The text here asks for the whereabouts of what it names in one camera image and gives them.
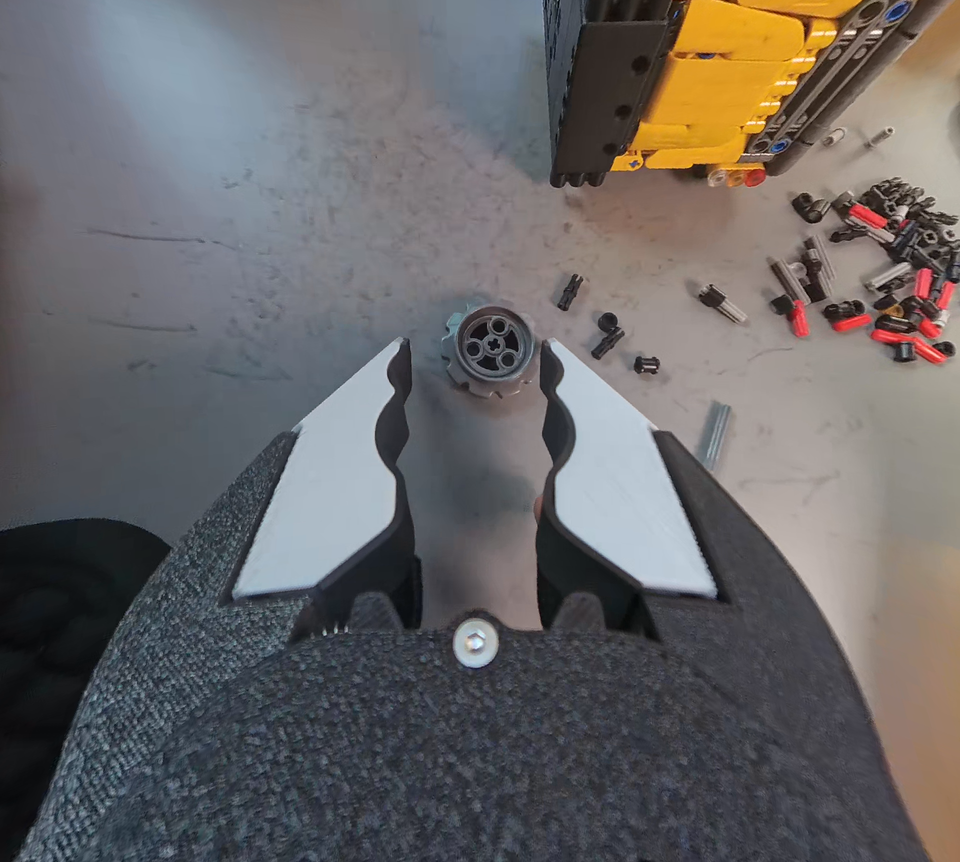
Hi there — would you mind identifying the pile of small lego pins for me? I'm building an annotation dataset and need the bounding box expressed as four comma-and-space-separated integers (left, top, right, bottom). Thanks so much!
696, 175, 960, 365

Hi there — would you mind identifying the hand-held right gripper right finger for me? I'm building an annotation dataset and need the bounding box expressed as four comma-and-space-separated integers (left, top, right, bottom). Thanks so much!
537, 339, 720, 634

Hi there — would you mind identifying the small grey lego wheel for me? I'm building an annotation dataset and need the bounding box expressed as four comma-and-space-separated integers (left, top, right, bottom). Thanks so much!
436, 304, 543, 422

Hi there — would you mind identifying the yellow lego vehicle model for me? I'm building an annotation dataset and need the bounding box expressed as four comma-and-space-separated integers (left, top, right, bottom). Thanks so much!
542, 0, 960, 191

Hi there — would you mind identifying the dark grey lego axle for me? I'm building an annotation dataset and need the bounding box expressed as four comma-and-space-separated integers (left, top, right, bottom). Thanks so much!
694, 399, 735, 476

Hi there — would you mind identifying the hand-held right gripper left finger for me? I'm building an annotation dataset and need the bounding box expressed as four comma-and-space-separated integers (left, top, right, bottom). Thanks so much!
231, 339, 420, 638

